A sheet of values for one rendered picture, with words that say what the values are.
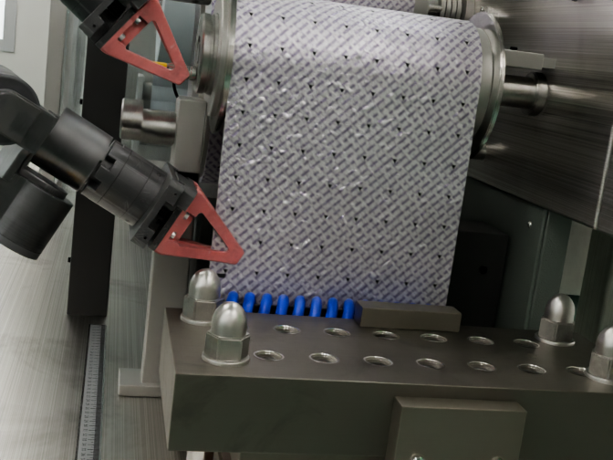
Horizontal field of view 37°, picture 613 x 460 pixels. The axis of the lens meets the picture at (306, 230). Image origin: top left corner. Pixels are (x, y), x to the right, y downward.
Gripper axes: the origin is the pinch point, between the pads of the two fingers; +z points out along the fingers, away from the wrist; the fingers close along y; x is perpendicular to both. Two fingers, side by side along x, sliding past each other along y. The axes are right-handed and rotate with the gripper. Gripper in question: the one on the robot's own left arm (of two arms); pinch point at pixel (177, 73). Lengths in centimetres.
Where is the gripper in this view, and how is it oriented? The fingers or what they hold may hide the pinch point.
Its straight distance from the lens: 87.1
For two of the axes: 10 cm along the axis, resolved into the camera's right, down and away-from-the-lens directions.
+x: 7.0, -7.1, -0.1
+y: 2.1, 2.2, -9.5
